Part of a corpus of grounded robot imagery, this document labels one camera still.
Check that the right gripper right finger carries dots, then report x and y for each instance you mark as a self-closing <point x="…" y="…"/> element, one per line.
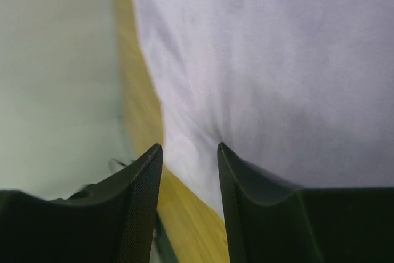
<point x="270" y="220"/>

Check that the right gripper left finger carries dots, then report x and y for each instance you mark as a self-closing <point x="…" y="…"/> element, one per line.
<point x="110" y="221"/>

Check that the lavender t shirt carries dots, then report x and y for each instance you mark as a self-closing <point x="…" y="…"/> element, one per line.
<point x="302" y="89"/>

